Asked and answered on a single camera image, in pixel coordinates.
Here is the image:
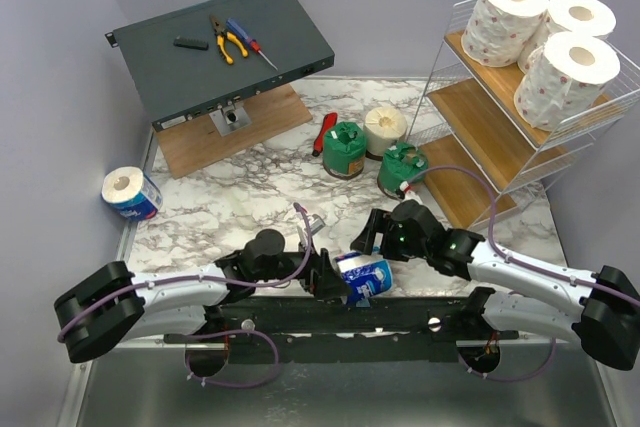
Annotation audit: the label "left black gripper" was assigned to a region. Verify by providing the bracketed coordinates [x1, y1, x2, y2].
[255, 236, 353, 299]

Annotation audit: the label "blue Tempo tissue roll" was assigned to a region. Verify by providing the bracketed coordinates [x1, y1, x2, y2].
[334, 252, 393, 305]

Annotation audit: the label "floral roll back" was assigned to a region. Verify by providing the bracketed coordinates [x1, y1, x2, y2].
[514, 31, 620, 132]

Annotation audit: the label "floral roll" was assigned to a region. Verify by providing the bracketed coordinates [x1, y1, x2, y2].
[461, 0, 549, 67]
[517, 0, 617, 73]
[514, 31, 620, 132]

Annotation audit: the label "floral roll front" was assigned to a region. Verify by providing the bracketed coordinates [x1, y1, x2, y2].
[517, 0, 617, 73]

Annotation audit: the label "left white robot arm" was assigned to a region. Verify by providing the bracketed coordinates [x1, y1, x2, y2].
[54, 229, 351, 364]

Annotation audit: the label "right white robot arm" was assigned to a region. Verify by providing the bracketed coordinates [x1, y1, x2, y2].
[350, 200, 639, 371]

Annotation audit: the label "bottom wooden shelf board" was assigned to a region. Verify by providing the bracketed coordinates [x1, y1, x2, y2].
[419, 135, 490, 229]

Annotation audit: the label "wooden shelf board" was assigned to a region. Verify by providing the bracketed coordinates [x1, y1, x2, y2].
[419, 135, 490, 229]
[427, 79, 572, 192]
[444, 31, 624, 150]

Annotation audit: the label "middle wooden shelf board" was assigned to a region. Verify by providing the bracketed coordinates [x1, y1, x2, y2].
[427, 79, 572, 192]

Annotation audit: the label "top wooden shelf board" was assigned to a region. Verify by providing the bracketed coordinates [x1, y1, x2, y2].
[444, 31, 624, 150]

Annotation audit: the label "green wrapped roll right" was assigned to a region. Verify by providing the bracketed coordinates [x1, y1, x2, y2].
[377, 142, 429, 199]

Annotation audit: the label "green wrapped roll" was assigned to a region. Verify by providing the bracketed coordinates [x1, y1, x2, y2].
[377, 142, 429, 199]
[322, 122, 367, 180]

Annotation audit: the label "green wrapped roll left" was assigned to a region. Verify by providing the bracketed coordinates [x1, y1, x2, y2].
[322, 122, 367, 180]

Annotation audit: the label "cream wrapped roll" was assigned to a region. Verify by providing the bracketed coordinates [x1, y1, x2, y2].
[363, 106, 408, 159]

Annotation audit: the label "red utility knife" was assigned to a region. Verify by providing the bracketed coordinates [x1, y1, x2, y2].
[312, 112, 338, 157]

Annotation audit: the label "wooden board under chassis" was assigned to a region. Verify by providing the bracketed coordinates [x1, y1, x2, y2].
[156, 85, 312, 179]

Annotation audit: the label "blue red screwdriver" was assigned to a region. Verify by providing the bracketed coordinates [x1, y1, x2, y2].
[226, 18, 278, 70]

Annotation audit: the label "blue wrapped roll far left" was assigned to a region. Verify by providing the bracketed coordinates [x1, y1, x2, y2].
[101, 166, 163, 221]

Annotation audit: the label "dark grey rack chassis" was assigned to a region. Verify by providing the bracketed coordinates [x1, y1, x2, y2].
[105, 0, 335, 132]

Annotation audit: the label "black bit holder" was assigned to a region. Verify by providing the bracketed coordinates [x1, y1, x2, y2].
[173, 36, 209, 51]

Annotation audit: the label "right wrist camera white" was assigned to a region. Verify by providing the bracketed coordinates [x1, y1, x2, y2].
[396, 181, 424, 205]

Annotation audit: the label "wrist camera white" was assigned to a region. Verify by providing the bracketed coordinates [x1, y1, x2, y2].
[396, 181, 424, 205]
[297, 214, 325, 250]

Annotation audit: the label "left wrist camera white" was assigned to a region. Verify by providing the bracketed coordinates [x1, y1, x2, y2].
[297, 214, 325, 250]

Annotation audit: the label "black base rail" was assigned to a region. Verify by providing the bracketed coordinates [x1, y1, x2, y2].
[196, 292, 496, 364]

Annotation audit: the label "white wire shelf rack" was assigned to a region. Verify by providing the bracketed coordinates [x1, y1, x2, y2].
[407, 0, 639, 229]

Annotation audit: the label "yellow handled pliers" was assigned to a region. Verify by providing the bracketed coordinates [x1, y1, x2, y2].
[209, 15, 249, 65]

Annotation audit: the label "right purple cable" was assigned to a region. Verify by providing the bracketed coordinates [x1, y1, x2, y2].
[407, 165, 640, 308]

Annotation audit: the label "purple cable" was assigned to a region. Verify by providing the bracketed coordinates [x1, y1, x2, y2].
[57, 202, 314, 344]
[407, 165, 640, 308]

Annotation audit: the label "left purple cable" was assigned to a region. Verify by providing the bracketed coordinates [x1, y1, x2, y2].
[57, 202, 314, 344]

